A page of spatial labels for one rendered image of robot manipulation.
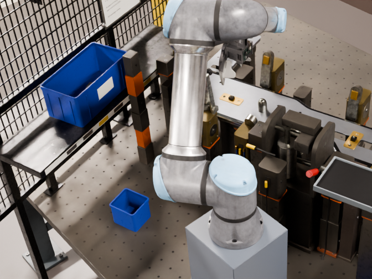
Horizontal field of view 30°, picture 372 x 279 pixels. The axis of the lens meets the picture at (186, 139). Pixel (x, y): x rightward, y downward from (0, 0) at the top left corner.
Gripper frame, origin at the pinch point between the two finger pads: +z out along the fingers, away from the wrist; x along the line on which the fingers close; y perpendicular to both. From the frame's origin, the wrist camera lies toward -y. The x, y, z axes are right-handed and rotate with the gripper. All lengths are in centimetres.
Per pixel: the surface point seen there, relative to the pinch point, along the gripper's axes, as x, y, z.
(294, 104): 7.9, 21.3, 10.9
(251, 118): -17.2, 18.3, 0.2
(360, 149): -3, 51, 11
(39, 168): -63, -34, 8
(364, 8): 233, -39, 110
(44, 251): -40, -81, 104
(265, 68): 15.1, 5.6, 5.6
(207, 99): -16.0, 0.8, -0.2
